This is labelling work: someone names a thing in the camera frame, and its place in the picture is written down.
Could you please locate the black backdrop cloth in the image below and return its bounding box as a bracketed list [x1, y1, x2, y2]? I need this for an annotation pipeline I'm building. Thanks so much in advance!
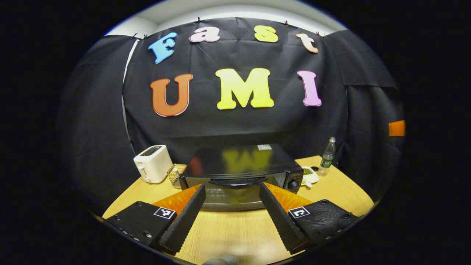
[55, 17, 405, 216]

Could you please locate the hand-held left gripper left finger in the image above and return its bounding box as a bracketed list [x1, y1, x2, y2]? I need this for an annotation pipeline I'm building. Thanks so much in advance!
[103, 184, 206, 255]

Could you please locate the clear water bottle green label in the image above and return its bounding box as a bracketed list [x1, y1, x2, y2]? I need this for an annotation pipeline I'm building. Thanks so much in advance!
[317, 137, 336, 177]

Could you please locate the white toaster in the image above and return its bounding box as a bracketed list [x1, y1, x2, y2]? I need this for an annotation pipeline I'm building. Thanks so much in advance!
[133, 145, 174, 184]

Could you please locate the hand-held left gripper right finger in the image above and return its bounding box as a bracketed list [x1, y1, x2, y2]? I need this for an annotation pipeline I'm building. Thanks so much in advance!
[259, 182, 360, 255]

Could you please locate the black electric oven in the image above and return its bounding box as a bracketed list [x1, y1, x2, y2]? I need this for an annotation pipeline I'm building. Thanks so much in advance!
[179, 143, 305, 212]

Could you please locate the white divided dish with beans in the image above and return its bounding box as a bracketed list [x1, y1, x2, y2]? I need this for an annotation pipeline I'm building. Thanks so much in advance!
[300, 166, 320, 188]

